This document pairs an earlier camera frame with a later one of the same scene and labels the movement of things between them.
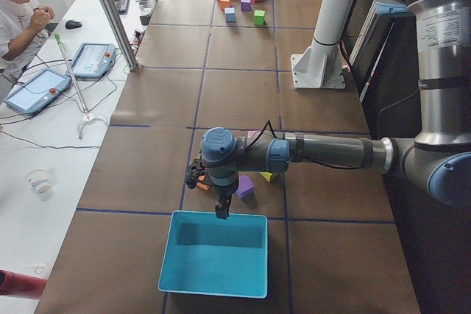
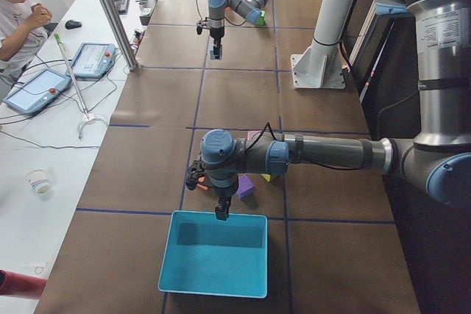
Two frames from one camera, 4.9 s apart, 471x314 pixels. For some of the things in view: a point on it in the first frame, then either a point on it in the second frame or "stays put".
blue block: (229, 15) → (213, 56)
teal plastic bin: (207, 255) stays put
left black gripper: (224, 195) stays put
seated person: (22, 31) stays put
